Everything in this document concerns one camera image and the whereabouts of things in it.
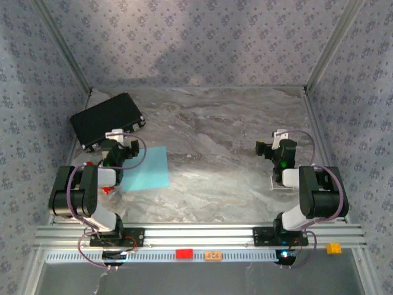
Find light blue paper sheet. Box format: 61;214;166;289
121;146;171;193

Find red foil wrapped tube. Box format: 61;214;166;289
85;160;114;196

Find black hard case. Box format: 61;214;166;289
69;92;147;154

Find black controller board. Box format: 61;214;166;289
101;250;129;267
274;248;298;266

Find yellow toy brick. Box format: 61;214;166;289
325;242;343;255

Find red toy brick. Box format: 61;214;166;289
175;248;194;261

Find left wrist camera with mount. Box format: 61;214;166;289
105;128;141;160

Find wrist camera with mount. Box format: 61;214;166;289
105;128;141;160
255;128;290;158

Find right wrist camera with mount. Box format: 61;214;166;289
255;128;290;158

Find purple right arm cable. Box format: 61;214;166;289
276;130;346;270

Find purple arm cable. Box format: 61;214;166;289
69;132;147;272
276;130;346;270

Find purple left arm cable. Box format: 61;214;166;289
69;132;147;272

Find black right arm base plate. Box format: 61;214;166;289
252;226;309;248

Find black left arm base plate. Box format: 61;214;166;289
89;227;146;248

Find white slotted cable duct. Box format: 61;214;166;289
44;249;297;264

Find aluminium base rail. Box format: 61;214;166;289
33;223;368;250

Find aluminium corner post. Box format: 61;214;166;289
30;0;94;95
303;0;368;93

